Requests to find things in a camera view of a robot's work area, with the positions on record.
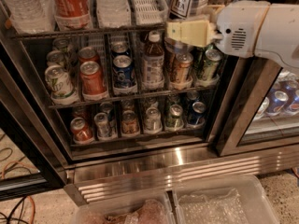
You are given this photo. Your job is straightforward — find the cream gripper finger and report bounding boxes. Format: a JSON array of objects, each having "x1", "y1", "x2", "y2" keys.
[
  {"x1": 165, "y1": 20, "x2": 222, "y2": 48},
  {"x1": 206, "y1": 5, "x2": 225, "y2": 16}
]

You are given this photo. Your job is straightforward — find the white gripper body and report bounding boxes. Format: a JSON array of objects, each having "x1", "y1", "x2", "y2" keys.
[{"x1": 216, "y1": 0, "x2": 270, "y2": 58}]

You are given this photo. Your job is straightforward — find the blue label tea bottle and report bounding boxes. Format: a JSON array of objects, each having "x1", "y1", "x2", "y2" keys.
[{"x1": 164, "y1": 0, "x2": 214, "y2": 55}]

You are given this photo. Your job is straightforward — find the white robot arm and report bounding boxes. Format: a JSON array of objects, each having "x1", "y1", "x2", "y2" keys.
[{"x1": 165, "y1": 0, "x2": 299, "y2": 74}]

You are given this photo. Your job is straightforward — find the brown tea bottle white cap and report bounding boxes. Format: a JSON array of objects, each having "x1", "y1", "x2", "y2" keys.
[{"x1": 142, "y1": 31, "x2": 164, "y2": 90}]

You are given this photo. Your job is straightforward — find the white plastic shelf tray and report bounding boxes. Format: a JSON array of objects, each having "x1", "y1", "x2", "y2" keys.
[{"x1": 131, "y1": 0, "x2": 168, "y2": 26}]

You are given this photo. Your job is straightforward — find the blue can bottom shelf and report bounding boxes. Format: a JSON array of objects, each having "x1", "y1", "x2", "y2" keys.
[{"x1": 187, "y1": 102, "x2": 206, "y2": 126}]

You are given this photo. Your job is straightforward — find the green can bottom shelf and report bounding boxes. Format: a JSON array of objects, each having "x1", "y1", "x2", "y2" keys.
[{"x1": 165, "y1": 105, "x2": 184, "y2": 131}]

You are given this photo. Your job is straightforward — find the grey can bottom shelf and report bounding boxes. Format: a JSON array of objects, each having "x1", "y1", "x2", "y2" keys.
[{"x1": 144, "y1": 107, "x2": 162, "y2": 133}]

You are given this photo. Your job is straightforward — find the orange can bottom shelf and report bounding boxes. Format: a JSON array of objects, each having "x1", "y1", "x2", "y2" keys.
[{"x1": 121, "y1": 110, "x2": 140, "y2": 135}]

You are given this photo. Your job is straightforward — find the red cola bottle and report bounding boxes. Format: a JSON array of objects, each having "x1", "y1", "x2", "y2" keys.
[{"x1": 54, "y1": 0, "x2": 92, "y2": 31}]

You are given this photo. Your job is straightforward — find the silver can bottom shelf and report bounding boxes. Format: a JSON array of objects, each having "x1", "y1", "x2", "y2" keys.
[{"x1": 94, "y1": 112, "x2": 115, "y2": 140}]

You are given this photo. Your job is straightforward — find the red can bottom shelf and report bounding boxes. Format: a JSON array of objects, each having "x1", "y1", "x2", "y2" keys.
[{"x1": 70, "y1": 117, "x2": 94, "y2": 144}]

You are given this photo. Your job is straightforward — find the clear water bottle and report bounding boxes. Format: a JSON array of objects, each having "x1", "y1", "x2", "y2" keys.
[{"x1": 4, "y1": 0, "x2": 55, "y2": 34}]

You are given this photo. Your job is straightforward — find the front green soda can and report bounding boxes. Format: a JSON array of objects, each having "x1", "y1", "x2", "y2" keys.
[{"x1": 197, "y1": 49, "x2": 222, "y2": 86}]

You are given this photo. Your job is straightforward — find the front copper soda can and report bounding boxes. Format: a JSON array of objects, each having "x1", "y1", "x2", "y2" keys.
[{"x1": 170, "y1": 52, "x2": 193, "y2": 90}]

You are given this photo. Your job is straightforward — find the rear blue soda can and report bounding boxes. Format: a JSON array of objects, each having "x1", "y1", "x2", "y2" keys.
[{"x1": 111, "y1": 42, "x2": 131, "y2": 58}]

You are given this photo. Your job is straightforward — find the blue soda can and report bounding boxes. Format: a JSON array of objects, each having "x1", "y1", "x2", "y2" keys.
[
  {"x1": 111, "y1": 42, "x2": 131, "y2": 58},
  {"x1": 112, "y1": 55, "x2": 137, "y2": 95}
]

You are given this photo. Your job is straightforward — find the blue pepsi can behind glass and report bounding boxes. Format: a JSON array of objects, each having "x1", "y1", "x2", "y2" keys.
[{"x1": 266, "y1": 91, "x2": 289, "y2": 116}]

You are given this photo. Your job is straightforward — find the front blue soda can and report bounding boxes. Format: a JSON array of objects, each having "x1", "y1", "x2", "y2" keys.
[{"x1": 112, "y1": 55, "x2": 137, "y2": 95}]

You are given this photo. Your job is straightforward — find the rear red soda can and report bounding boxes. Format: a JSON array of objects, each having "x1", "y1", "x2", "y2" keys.
[{"x1": 78, "y1": 47, "x2": 100, "y2": 63}]

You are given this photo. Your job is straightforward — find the red soda can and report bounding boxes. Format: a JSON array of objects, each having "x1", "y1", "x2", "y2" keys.
[
  {"x1": 79, "y1": 61, "x2": 108, "y2": 101},
  {"x1": 78, "y1": 47, "x2": 100, "y2": 63}
]

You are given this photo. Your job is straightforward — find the front red soda can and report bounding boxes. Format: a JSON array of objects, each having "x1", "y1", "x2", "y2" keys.
[{"x1": 79, "y1": 61, "x2": 108, "y2": 101}]

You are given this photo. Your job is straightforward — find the white green soda can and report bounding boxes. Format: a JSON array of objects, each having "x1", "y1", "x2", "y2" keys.
[{"x1": 45, "y1": 64, "x2": 78, "y2": 105}]

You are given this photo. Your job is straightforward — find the right clear plastic bin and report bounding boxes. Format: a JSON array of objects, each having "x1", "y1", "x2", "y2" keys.
[{"x1": 172, "y1": 175, "x2": 280, "y2": 224}]

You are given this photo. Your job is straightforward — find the clear plastic bin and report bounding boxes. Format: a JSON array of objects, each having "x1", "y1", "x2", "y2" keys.
[
  {"x1": 70, "y1": 189, "x2": 176, "y2": 224},
  {"x1": 172, "y1": 175, "x2": 280, "y2": 224}
]

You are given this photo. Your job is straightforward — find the left clear plastic bin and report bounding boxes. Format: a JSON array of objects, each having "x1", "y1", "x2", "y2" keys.
[{"x1": 70, "y1": 189, "x2": 176, "y2": 224}]

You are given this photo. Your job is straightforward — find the steel fridge door frame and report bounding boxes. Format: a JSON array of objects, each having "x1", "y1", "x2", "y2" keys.
[{"x1": 217, "y1": 59, "x2": 299, "y2": 156}]

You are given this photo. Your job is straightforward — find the orange floor cable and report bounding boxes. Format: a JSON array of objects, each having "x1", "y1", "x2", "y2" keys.
[{"x1": 0, "y1": 160, "x2": 39, "y2": 224}]

